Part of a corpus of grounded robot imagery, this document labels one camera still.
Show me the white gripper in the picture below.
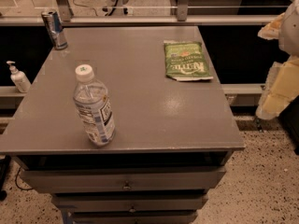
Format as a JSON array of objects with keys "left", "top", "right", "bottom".
[{"left": 256, "top": 0, "right": 299, "bottom": 119}]

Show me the redbull can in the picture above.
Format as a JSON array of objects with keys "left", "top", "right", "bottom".
[{"left": 41, "top": 9, "right": 68, "bottom": 50}]

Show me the green jalapeno chip bag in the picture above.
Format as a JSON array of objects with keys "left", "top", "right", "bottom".
[{"left": 164, "top": 40, "right": 213, "bottom": 81}]

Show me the grey drawer cabinet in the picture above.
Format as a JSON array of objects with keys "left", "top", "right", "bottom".
[{"left": 0, "top": 25, "right": 246, "bottom": 224}]

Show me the top grey drawer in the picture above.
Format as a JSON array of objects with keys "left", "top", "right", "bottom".
[{"left": 21, "top": 166, "right": 226, "bottom": 193}]

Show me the grey drawer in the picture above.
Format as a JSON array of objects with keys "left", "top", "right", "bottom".
[
  {"left": 72, "top": 211, "right": 197, "bottom": 224},
  {"left": 52, "top": 193, "right": 207, "bottom": 212},
  {"left": 21, "top": 166, "right": 226, "bottom": 193}
]

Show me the middle grey drawer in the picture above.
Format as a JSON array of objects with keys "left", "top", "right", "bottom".
[{"left": 52, "top": 193, "right": 207, "bottom": 212}]

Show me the clear plastic water bottle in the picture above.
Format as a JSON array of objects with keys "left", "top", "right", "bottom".
[{"left": 73, "top": 64, "right": 115, "bottom": 146}]

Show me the bottom grey drawer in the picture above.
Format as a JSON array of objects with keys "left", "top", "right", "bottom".
[{"left": 72, "top": 211, "right": 197, "bottom": 224}]

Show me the white pump soap bottle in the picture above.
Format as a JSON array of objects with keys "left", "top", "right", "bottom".
[{"left": 7, "top": 61, "right": 31, "bottom": 93}]

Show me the metal railing frame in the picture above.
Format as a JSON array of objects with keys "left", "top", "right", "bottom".
[{"left": 0, "top": 0, "right": 275, "bottom": 26}]

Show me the black floor cable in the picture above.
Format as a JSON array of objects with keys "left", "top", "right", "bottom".
[{"left": 14, "top": 167, "right": 34, "bottom": 192}]

